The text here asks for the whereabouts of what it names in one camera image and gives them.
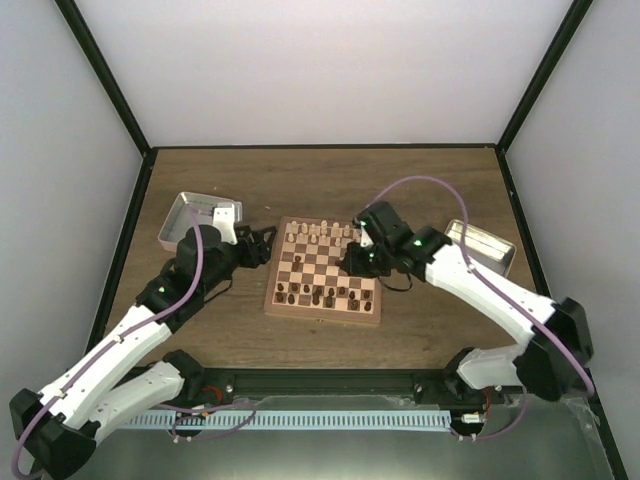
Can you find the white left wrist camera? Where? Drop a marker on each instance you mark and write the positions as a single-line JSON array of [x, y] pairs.
[[225, 216]]

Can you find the light blue cable duct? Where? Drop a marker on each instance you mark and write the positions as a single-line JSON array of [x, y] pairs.
[[273, 420]]

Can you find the gold metal tray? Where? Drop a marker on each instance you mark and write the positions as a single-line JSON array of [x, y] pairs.
[[490, 250]]

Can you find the black enclosure frame post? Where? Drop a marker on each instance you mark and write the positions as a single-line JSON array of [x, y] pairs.
[[91, 50]]

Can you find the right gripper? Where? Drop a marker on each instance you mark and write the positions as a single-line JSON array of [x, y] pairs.
[[352, 264]]

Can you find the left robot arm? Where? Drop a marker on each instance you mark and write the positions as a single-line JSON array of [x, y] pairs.
[[62, 424]]

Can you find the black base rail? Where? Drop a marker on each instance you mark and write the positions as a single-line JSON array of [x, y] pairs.
[[422, 386]]

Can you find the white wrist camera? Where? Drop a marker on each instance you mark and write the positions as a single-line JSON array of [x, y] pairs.
[[365, 239], [225, 216]]

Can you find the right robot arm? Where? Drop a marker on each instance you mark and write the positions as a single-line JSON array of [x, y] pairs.
[[552, 342]]

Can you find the wooden chess board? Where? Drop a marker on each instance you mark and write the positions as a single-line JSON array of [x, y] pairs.
[[320, 290]]

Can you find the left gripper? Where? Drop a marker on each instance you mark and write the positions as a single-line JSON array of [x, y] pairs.
[[263, 253]]

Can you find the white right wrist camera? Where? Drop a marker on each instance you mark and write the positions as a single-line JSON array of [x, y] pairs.
[[365, 239]]

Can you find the pink metal tray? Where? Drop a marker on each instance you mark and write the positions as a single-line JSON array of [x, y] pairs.
[[187, 207]]

